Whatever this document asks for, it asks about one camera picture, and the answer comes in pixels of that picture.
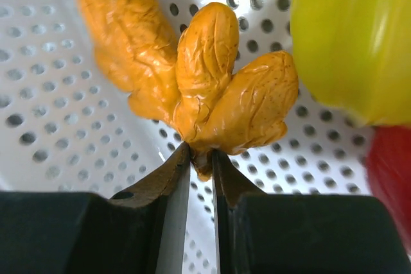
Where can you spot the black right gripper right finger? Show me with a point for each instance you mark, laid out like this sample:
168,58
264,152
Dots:
257,232

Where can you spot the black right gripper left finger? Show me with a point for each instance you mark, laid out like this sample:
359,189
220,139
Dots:
141,229

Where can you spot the yellow green starfruit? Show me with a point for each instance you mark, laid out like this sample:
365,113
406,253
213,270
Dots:
354,55

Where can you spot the orange ginger root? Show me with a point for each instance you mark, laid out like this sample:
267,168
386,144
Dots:
189,81

